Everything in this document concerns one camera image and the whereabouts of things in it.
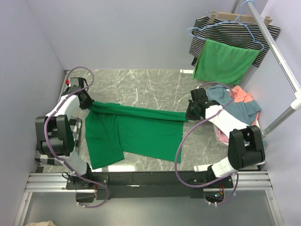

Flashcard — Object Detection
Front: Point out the pink garment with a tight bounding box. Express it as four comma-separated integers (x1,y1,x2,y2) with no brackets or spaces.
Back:
215,127,229,145

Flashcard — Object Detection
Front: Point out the wooden clip hanger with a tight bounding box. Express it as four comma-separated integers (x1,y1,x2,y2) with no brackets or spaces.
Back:
206,10,273,26

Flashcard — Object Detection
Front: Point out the black white checkered shirt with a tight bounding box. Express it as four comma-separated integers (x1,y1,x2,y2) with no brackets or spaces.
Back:
35,117,82,166

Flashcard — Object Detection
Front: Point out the black white striped shirt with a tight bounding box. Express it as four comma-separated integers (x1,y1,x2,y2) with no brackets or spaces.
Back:
189,16,269,67

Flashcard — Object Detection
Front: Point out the black base beam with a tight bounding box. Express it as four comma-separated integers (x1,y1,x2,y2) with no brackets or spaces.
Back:
65,169,236,201

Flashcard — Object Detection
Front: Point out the coral orange garment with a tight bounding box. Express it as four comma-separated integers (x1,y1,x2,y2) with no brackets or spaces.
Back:
230,85,253,103

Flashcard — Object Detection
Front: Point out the aluminium rail frame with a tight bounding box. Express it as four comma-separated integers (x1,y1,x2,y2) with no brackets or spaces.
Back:
14,171,284,226

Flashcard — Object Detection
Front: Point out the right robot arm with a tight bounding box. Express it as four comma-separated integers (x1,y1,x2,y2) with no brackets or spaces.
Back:
186,88,265,188

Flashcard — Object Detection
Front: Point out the blue wire hanger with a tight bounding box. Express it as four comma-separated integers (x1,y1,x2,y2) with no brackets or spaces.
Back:
186,0,265,51

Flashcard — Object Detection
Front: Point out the beige cloth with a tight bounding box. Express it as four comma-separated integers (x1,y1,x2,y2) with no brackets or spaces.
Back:
26,221,56,226

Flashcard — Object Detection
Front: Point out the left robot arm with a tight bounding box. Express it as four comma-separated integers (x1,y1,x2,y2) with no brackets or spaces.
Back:
35,77,94,189

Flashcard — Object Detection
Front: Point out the green t-shirt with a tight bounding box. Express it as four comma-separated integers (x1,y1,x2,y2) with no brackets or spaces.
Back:
85,102,187,170

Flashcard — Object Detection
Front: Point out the teal blue garment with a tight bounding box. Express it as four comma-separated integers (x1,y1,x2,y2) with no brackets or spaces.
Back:
206,84,261,125

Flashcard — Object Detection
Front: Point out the green towel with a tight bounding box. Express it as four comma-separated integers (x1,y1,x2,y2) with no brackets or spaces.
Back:
192,40,260,85

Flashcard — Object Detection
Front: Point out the silver clothes rack pole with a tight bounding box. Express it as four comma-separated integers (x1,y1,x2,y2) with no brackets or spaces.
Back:
246,0,301,129

